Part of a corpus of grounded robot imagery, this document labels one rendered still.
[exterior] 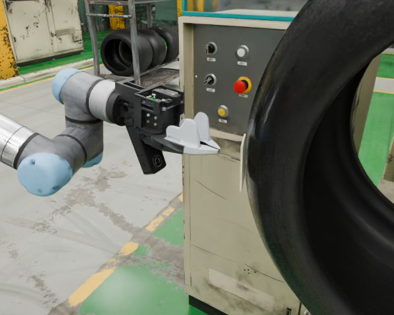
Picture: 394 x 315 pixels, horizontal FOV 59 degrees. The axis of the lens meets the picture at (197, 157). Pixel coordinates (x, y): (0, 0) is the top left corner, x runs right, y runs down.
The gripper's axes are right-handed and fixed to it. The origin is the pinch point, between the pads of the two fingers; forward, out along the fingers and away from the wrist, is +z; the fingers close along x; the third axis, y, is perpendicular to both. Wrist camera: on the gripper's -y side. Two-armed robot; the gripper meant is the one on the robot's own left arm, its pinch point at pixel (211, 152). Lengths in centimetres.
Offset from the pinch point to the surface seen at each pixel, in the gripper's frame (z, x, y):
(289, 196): 16.3, -12.2, 6.0
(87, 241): -100, 56, -125
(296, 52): 12.8, -10.8, 20.9
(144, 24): -710, 840, -184
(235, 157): -16, 50, -30
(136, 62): -230, 248, -84
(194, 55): -38, 54, -2
